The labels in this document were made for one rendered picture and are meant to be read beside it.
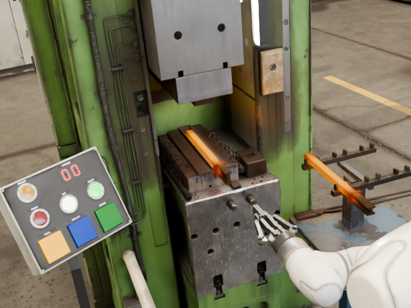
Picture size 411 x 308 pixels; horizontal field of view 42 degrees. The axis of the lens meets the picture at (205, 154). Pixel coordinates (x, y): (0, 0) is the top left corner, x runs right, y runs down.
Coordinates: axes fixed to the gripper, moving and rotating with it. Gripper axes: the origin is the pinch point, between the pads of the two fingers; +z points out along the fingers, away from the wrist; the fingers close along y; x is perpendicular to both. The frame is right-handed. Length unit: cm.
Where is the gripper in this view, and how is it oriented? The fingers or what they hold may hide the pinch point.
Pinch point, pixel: (259, 213)
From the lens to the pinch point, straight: 168.3
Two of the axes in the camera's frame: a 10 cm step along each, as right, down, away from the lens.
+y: 9.4, -2.3, 2.7
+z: -3.4, -4.0, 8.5
